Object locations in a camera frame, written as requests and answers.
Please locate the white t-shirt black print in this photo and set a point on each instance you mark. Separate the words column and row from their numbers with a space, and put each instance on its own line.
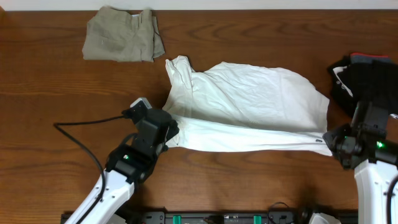
column 240, row 108

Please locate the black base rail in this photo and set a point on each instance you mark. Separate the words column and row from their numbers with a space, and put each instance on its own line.
column 203, row 218

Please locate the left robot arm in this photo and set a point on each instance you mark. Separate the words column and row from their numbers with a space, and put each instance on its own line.
column 127, row 166

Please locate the black garment red trim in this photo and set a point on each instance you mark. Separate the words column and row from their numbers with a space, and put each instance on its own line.
column 365, row 77

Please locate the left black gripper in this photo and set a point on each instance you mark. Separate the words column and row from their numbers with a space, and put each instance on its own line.
column 171, row 130

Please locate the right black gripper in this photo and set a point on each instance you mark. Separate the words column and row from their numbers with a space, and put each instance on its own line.
column 331, row 137

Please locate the folded khaki shorts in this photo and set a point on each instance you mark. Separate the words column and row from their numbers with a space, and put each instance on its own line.
column 120, row 36

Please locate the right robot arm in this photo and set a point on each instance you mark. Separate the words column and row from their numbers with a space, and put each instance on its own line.
column 362, row 146

